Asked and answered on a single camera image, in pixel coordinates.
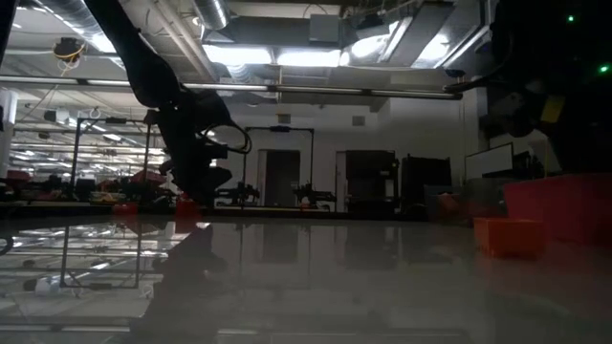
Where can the small red toy block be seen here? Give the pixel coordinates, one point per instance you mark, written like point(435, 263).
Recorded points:
point(125, 209)

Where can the black cabinet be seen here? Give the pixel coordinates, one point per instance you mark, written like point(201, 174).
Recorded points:
point(370, 177)
point(425, 179)

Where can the grey box air duct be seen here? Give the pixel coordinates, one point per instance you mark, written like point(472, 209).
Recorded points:
point(324, 28)

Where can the black metal station frame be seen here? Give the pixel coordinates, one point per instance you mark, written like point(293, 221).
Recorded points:
point(115, 120)
point(279, 128)

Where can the round silver air duct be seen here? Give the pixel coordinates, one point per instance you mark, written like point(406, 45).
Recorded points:
point(212, 12)

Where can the grey wall vent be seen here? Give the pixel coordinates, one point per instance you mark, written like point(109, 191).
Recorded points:
point(358, 121)

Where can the grey plastic bin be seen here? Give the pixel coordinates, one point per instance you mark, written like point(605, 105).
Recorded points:
point(483, 203)

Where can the white table cover sheet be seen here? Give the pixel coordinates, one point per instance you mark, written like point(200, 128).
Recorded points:
point(334, 286)

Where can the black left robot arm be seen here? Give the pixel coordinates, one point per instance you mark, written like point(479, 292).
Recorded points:
point(138, 62)

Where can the orange toy block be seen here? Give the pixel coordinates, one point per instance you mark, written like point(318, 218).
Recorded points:
point(509, 239)

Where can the doorway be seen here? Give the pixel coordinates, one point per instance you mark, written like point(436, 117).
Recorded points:
point(282, 177)

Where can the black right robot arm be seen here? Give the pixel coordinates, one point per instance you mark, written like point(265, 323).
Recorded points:
point(588, 119)

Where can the bright ceiling light panel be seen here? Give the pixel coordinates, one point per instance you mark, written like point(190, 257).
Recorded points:
point(308, 58)
point(239, 55)

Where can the long tube light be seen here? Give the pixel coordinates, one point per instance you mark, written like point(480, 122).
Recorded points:
point(311, 89)

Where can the spiral silver air duct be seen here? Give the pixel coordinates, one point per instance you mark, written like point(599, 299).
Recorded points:
point(57, 12)

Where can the white board with black frame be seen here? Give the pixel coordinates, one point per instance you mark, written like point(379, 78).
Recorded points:
point(487, 161)

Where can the pink plastic bin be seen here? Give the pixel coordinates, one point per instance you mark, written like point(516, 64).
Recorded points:
point(574, 205)

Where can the black station robot arm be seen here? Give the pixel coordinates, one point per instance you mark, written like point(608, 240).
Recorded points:
point(315, 196)
point(239, 195)

